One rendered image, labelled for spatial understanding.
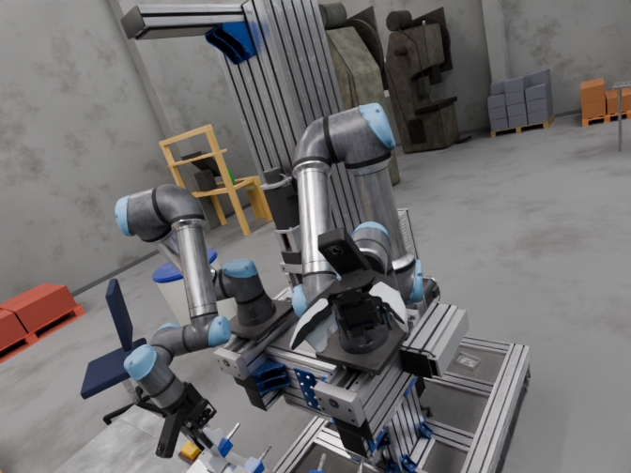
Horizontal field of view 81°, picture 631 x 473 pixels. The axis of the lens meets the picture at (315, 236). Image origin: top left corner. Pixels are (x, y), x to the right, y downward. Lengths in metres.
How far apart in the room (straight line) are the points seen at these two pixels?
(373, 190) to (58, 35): 7.28
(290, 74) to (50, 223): 6.31
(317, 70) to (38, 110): 6.44
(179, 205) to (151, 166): 6.74
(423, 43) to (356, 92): 3.03
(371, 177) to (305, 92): 0.40
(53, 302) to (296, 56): 5.26
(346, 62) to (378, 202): 5.57
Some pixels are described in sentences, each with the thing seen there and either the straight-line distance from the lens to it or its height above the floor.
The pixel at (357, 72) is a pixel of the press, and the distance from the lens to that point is 6.42.
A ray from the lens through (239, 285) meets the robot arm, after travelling 1.39.
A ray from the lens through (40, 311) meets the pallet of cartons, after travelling 6.00.
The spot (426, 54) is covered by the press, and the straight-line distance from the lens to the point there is 9.01.
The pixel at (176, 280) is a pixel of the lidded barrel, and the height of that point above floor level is 0.70.
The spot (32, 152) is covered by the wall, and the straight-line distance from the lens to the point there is 7.26.
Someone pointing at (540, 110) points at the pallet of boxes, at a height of 0.38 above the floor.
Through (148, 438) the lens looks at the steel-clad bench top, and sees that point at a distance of 1.63.
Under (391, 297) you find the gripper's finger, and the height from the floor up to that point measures 1.47.
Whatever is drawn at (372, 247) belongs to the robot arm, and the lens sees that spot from 0.64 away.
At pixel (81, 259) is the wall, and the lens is 7.31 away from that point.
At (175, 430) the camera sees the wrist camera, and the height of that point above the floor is 1.08.
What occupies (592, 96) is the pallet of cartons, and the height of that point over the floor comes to 0.50.
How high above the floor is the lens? 1.71
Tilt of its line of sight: 19 degrees down
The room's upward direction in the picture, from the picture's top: 17 degrees counter-clockwise
